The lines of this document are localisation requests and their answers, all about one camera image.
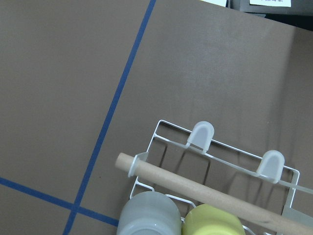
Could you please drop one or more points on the grey white cup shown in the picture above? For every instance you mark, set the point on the grey white cup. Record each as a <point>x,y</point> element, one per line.
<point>149,213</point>

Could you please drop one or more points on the yellow plastic cup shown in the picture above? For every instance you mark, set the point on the yellow plastic cup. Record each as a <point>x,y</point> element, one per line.
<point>208,220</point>

